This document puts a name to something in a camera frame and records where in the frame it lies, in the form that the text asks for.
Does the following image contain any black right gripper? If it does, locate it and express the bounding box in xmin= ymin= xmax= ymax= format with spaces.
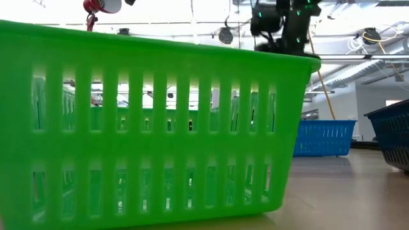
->
xmin=254 ymin=40 xmax=290 ymax=56

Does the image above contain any green plastic basket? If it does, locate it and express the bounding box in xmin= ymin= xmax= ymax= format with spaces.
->
xmin=0 ymin=19 xmax=322 ymax=230

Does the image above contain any black plastic basket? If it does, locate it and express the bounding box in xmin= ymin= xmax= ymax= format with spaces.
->
xmin=363 ymin=98 xmax=409 ymax=173

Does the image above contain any red desk lamp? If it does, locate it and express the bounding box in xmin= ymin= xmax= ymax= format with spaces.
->
xmin=82 ymin=0 xmax=123 ymax=32

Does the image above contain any long ceiling light bar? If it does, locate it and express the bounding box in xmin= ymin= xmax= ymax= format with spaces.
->
xmin=319 ymin=53 xmax=409 ymax=61

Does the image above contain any blue plastic basket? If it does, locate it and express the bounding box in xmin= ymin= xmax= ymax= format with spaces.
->
xmin=293 ymin=119 xmax=357 ymax=158

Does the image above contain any black ceiling cord reel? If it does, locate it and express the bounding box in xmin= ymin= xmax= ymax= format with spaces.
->
xmin=362 ymin=27 xmax=382 ymax=45
xmin=218 ymin=27 xmax=234 ymax=45

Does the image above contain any white ceiling cable bundle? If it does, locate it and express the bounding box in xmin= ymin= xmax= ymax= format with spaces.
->
xmin=346 ymin=35 xmax=365 ymax=55

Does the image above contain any thick yellow cable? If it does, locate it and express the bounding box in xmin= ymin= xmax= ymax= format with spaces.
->
xmin=307 ymin=30 xmax=337 ymax=121

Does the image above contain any silver ventilation duct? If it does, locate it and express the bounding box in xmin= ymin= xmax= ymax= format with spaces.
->
xmin=314 ymin=59 xmax=409 ymax=92

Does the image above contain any thin yellow ceiling cable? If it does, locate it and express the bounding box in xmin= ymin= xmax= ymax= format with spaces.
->
xmin=362 ymin=30 xmax=405 ymax=82

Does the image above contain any black aluminium table frame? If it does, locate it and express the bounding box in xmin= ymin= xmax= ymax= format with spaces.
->
xmin=350 ymin=140 xmax=381 ymax=150

